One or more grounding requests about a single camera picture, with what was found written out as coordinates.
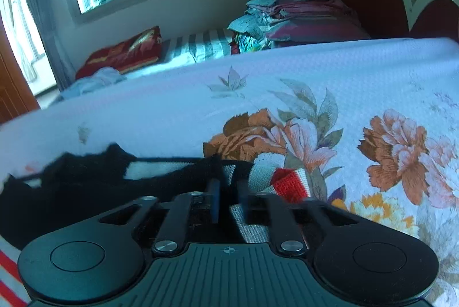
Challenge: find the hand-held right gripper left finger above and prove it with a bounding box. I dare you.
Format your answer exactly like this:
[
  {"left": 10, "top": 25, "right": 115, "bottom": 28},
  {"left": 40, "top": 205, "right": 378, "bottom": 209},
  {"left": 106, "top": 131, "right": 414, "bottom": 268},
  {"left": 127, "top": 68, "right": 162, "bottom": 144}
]
[{"left": 97, "top": 178, "right": 220, "bottom": 255}]

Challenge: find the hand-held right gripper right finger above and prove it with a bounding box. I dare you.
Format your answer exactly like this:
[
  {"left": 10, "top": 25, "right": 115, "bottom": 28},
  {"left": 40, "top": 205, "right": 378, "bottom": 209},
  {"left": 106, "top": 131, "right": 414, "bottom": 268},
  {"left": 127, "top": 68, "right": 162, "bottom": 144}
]
[{"left": 238, "top": 181, "right": 363, "bottom": 254}]

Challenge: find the striped cartoon print sweater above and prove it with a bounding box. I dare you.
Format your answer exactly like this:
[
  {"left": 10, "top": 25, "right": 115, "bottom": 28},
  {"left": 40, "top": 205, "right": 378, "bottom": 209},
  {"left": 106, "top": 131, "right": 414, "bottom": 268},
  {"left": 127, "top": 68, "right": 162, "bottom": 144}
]
[{"left": 0, "top": 144, "right": 313, "bottom": 307}]

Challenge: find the floral white bed sheet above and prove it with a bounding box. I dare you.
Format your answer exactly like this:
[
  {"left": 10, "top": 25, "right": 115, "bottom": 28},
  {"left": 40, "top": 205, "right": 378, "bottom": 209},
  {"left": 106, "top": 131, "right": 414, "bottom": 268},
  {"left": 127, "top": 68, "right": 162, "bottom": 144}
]
[{"left": 0, "top": 36, "right": 459, "bottom": 307}]

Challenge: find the grey striped pillow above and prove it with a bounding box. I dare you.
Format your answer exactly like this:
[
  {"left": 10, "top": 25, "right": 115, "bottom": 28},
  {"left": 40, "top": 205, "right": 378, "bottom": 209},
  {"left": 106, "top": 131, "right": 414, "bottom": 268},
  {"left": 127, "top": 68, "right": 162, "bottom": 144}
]
[{"left": 160, "top": 28, "right": 237, "bottom": 64}]

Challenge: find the light blue cloth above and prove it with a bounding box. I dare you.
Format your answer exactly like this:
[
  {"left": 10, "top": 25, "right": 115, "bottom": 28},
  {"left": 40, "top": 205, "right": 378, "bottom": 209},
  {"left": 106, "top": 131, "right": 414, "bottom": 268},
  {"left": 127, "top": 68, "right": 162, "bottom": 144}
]
[{"left": 59, "top": 67, "right": 128, "bottom": 102}]

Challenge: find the red patterned pillow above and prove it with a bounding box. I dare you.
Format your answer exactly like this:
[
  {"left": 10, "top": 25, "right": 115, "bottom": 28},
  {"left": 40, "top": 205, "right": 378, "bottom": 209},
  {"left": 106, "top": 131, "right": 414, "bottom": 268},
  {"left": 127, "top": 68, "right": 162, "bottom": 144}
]
[{"left": 75, "top": 27, "right": 163, "bottom": 80}]

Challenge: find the stack of folded bedding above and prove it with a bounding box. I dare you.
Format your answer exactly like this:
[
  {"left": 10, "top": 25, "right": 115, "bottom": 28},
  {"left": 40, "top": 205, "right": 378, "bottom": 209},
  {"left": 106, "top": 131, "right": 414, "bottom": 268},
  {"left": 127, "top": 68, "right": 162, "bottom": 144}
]
[{"left": 227, "top": 0, "right": 371, "bottom": 54}]

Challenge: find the brown wooden door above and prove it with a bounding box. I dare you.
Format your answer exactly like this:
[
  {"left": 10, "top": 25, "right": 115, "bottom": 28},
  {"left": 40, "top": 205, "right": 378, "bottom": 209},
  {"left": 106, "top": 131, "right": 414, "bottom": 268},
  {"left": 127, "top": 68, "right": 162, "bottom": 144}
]
[{"left": 0, "top": 17, "right": 41, "bottom": 124}]

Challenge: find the grey curtain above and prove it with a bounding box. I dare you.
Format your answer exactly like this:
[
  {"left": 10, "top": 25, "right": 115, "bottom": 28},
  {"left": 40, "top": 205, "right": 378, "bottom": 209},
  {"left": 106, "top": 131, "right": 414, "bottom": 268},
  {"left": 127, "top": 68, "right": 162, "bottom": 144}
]
[{"left": 14, "top": 0, "right": 77, "bottom": 91}]

